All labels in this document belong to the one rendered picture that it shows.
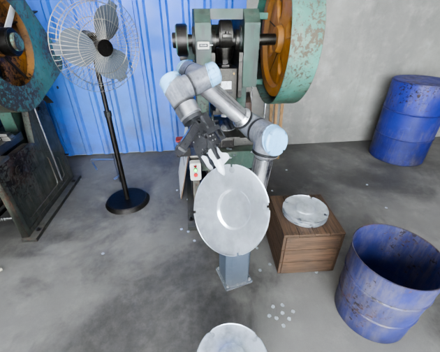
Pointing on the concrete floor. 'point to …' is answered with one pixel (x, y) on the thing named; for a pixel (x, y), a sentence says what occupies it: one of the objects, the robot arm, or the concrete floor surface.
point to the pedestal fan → (84, 40)
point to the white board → (182, 170)
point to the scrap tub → (388, 281)
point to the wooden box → (302, 241)
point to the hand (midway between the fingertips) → (218, 173)
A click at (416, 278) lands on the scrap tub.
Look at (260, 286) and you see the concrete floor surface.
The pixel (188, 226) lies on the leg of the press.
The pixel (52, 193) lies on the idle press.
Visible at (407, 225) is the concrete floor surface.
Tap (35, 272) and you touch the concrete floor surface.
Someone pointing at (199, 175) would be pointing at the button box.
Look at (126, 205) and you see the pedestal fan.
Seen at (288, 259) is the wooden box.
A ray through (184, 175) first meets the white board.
